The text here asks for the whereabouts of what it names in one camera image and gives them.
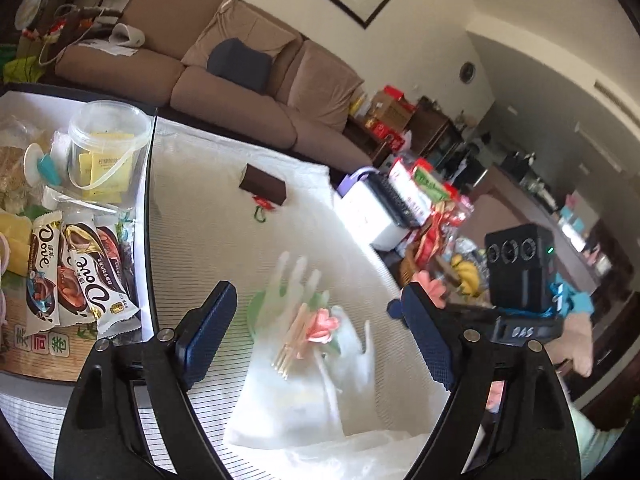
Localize white box with purple handle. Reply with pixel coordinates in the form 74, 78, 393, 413
334, 167, 418, 252

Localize brown counter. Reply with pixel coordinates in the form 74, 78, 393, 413
460, 150, 640, 311

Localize white round-headed stick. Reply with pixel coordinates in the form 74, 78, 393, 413
41, 185, 136, 226

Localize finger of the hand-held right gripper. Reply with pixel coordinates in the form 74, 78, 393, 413
442, 301, 496, 322
387, 299, 407, 330

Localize person's light green clothing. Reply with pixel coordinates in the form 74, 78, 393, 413
570, 395, 640, 480

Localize white papers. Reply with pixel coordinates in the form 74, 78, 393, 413
75, 39, 138, 58

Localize red and green keychain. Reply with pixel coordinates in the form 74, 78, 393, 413
251, 195, 278, 222

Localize red candy wrappers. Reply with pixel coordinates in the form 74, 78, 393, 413
410, 210, 451, 271

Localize white round plastic disc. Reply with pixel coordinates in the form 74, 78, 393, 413
24, 143, 62, 184

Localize round tin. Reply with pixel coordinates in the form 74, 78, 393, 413
15, 0, 43, 28

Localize beige sofa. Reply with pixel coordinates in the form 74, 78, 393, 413
54, 0, 366, 151

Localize chocolate bar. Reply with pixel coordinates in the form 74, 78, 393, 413
24, 211, 65, 337
59, 211, 142, 339
94, 214, 138, 306

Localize small brown box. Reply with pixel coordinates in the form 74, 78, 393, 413
239, 163, 287, 207

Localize white tray box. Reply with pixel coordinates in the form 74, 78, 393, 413
0, 90, 158, 386

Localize clear plastic glove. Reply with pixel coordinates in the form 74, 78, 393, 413
320, 305, 377, 436
252, 251, 331, 346

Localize red and white snack bag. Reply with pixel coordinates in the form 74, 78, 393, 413
389, 157, 426, 211

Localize clear plastic food bag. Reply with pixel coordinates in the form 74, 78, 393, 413
0, 115, 56, 211

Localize white air vent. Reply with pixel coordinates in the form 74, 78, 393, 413
595, 80, 640, 126

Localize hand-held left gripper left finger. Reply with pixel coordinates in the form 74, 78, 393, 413
52, 280, 238, 480

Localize wicker basket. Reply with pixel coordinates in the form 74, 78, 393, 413
397, 247, 426, 288

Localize bamboo mat package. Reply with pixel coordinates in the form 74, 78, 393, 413
0, 280, 153, 386

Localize white curved device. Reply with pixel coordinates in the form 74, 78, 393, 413
111, 22, 145, 47

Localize black ribbed object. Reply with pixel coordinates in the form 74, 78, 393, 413
367, 174, 418, 228

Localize person's right forearm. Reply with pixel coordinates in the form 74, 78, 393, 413
554, 310, 597, 377

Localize bunch of bananas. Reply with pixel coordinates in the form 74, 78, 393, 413
447, 254, 481, 296

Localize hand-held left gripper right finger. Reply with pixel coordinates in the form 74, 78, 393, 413
400, 282, 583, 480

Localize dark wooden cabinet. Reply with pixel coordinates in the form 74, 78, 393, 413
345, 95, 466, 171

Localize beige cushion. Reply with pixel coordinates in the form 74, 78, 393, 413
277, 40, 365, 133
181, 0, 303, 81

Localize green plastic piece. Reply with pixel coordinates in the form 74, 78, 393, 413
247, 290, 282, 337

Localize bundle of toothpicks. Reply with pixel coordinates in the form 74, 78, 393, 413
272, 302, 311, 381

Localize clear tub of yellow packets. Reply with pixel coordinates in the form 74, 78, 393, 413
67, 101, 152, 203

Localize yellow snack pieces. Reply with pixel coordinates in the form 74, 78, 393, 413
0, 210, 33, 278

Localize dark blue pillow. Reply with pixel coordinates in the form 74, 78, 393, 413
207, 38, 273, 93

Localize pink flower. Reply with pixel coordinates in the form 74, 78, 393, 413
300, 307, 347, 347
417, 270, 449, 311

